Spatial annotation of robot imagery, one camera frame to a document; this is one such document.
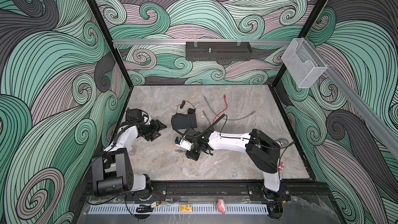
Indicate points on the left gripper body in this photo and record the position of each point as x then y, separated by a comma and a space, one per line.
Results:
150, 130

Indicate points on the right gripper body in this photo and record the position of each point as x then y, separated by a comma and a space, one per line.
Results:
193, 153

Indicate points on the black network switch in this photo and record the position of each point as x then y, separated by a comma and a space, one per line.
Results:
184, 121

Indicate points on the pink item under left arm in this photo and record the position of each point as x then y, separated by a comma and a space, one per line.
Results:
132, 152

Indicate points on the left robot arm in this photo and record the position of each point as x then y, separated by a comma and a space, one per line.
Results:
112, 172

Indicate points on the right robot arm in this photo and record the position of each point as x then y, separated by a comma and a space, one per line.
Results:
263, 151

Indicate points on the yellow label tag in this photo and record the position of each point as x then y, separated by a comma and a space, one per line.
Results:
185, 208

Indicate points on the glittery purple microphone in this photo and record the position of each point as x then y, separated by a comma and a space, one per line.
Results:
283, 142

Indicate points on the white bunny pink figurine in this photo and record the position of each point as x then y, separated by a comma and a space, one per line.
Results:
281, 166

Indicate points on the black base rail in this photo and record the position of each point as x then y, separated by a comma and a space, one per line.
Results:
252, 190

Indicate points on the pink toy on duct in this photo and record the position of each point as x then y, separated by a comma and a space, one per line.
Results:
221, 206

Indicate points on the white slotted cable duct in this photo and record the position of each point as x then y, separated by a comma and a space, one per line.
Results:
203, 209

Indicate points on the black wall-mounted tray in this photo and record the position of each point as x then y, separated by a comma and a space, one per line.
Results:
219, 51

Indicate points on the clear plastic wall bin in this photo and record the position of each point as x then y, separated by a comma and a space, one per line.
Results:
304, 62

